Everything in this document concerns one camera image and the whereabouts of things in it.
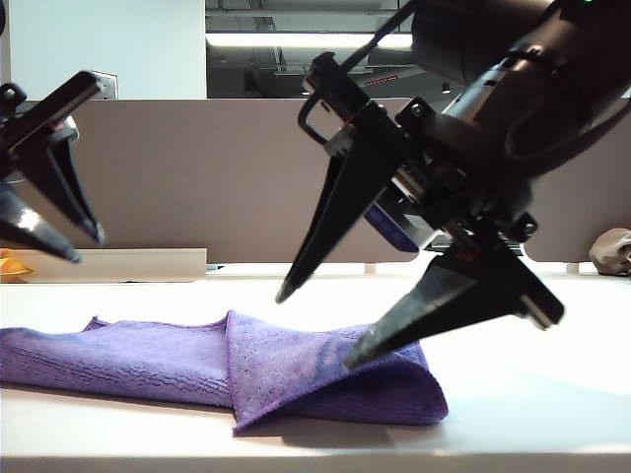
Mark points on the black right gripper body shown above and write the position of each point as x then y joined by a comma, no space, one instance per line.
443,148

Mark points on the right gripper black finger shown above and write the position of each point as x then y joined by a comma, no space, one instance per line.
345,197
443,300

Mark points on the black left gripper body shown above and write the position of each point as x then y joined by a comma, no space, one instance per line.
29,133

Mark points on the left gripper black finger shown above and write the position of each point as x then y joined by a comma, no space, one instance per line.
74,192
29,226

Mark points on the purple microfiber cloth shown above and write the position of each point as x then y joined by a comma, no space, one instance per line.
148,364

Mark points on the yellow crumpled cloth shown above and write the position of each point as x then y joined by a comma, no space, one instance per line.
12,266

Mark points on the beige crumpled cloth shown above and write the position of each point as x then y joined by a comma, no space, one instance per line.
609,251

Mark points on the brown desk divider panel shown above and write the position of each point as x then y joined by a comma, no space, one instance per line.
581,217
197,172

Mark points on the long ceiling light strip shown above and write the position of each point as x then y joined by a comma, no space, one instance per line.
296,39

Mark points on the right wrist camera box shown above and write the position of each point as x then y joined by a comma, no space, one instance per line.
394,229

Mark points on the metal wall plate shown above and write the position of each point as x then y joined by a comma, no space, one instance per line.
111,88

